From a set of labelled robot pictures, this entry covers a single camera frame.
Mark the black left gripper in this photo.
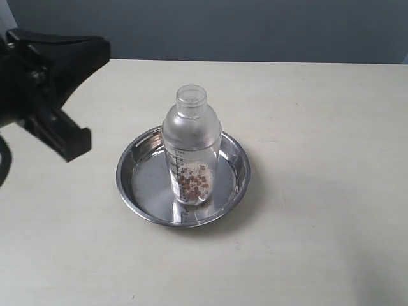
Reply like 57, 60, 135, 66
1, 28, 111, 162

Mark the clear plastic shaker bottle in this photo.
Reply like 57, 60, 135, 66
161, 84, 222, 206

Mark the round steel tray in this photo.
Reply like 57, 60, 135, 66
116, 126, 251, 228

